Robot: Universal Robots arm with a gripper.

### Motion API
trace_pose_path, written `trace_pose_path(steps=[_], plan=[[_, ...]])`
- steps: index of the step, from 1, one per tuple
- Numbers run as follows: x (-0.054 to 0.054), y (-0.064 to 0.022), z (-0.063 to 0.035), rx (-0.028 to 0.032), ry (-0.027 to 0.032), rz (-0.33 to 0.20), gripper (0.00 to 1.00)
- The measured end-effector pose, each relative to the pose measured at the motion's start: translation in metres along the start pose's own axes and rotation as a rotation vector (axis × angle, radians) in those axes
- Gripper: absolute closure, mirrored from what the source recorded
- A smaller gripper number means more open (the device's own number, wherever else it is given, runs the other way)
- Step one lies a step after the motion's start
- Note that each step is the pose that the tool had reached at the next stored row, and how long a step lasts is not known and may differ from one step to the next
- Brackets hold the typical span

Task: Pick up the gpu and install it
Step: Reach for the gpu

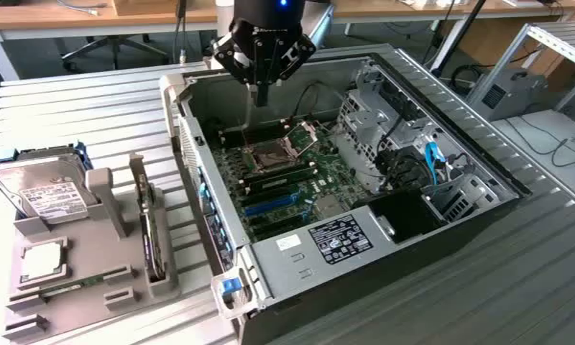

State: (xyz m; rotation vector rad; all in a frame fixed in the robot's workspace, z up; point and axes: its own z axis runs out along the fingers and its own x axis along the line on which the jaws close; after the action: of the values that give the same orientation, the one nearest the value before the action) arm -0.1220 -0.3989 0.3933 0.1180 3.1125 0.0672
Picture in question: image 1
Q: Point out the green RAM stick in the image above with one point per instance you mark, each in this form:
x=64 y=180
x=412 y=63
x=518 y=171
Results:
x=66 y=287

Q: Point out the silver power supply unit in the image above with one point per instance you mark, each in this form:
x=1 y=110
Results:
x=287 y=266

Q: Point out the long wooden desk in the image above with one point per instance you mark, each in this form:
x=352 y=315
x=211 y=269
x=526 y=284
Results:
x=507 y=9

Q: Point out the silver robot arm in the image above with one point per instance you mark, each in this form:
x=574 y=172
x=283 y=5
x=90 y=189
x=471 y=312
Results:
x=321 y=21

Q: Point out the RAM stick with white label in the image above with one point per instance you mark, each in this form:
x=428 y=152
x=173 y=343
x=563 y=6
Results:
x=277 y=183

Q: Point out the blue case latch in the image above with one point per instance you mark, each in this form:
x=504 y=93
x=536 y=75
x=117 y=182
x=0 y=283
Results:
x=229 y=285

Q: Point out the blue expansion slot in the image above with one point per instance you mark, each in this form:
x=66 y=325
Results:
x=268 y=206

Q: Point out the black office chair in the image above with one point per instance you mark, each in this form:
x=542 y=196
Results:
x=114 y=43

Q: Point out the green motherboard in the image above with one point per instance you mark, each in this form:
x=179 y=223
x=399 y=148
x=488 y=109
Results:
x=325 y=169

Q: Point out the grey control box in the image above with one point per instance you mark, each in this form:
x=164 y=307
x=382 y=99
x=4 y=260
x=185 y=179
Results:
x=512 y=97

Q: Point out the wooden desk with grey frame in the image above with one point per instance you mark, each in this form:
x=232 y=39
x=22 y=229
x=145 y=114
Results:
x=37 y=16

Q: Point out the silver chipset heat sink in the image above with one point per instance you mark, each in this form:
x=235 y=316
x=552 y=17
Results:
x=328 y=206

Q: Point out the wooden box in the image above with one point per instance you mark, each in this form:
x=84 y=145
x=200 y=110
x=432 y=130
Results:
x=139 y=7

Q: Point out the open black PC case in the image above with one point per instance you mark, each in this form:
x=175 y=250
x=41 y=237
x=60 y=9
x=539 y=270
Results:
x=316 y=316

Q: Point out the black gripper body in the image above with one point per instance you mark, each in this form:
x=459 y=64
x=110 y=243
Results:
x=268 y=21

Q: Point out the perforated metal disk bay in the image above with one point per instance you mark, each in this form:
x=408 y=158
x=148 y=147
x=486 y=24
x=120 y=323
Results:
x=364 y=118

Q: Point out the black stand pole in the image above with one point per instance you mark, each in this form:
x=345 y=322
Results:
x=459 y=34

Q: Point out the grey plastic parts rack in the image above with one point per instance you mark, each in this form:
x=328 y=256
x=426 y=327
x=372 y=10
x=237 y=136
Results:
x=90 y=251

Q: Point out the aluminium profile frame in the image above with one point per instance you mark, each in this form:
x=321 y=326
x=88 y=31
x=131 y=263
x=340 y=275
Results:
x=567 y=45

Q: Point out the silver hard disk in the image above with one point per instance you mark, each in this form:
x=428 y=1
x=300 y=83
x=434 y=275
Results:
x=42 y=187

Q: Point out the graphics card with metal bracket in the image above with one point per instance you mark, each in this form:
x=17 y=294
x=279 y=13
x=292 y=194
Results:
x=148 y=223

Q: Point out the silver CPU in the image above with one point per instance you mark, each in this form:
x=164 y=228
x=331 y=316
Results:
x=40 y=260

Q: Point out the thin metal locking lever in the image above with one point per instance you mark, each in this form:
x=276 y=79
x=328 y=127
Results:
x=244 y=133

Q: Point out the hard disk drive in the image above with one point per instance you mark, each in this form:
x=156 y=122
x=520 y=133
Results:
x=82 y=154

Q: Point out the CPU socket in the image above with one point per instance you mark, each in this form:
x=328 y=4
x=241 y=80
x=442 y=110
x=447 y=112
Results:
x=271 y=158

